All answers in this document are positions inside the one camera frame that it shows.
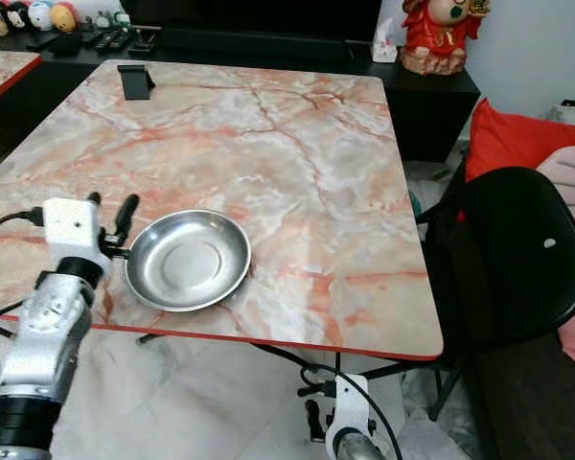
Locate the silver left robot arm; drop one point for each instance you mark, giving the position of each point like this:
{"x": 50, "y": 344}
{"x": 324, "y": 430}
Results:
{"x": 43, "y": 345}

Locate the black remote control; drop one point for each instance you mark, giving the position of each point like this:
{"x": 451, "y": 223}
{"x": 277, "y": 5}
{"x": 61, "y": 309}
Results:
{"x": 105, "y": 39}

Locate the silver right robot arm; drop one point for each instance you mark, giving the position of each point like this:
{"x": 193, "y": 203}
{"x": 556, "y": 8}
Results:
{"x": 359, "y": 448}

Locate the yellow and red toy figure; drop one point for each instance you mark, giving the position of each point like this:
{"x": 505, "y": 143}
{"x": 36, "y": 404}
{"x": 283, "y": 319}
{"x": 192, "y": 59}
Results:
{"x": 64, "y": 16}

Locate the round stainless steel plate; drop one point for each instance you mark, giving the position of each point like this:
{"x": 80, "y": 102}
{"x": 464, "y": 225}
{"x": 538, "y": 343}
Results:
{"x": 189, "y": 261}

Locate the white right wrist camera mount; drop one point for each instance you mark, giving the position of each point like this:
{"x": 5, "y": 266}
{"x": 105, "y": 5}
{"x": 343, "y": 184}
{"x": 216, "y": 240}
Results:
{"x": 350, "y": 410}

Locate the black television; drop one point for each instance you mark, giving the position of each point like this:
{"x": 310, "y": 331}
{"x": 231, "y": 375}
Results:
{"x": 259, "y": 21}

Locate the white wall socket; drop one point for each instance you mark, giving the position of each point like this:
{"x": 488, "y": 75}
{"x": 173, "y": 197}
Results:
{"x": 568, "y": 107}

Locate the small black desk stand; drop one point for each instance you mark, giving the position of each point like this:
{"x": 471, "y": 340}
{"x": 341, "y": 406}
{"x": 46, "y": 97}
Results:
{"x": 143, "y": 41}

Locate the red cushion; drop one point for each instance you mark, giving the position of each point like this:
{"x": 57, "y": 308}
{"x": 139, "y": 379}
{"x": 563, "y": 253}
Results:
{"x": 513, "y": 139}

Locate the black phone stand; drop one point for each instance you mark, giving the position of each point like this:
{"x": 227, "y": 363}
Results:
{"x": 136, "y": 81}

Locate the white and blue toy figure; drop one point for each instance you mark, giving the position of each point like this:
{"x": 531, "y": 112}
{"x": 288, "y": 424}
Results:
{"x": 40, "y": 14}

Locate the black tv cabinet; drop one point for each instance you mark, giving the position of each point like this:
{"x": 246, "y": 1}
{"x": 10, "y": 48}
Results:
{"x": 431, "y": 110}

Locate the black folding chair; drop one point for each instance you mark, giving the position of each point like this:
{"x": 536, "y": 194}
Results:
{"x": 508, "y": 249}

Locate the red fortune god figurine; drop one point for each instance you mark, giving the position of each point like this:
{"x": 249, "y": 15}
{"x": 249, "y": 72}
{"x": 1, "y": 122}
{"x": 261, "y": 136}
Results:
{"x": 436, "y": 36}

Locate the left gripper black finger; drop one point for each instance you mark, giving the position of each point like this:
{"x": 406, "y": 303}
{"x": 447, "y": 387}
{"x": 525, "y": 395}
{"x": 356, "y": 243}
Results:
{"x": 126, "y": 216}
{"x": 95, "y": 198}

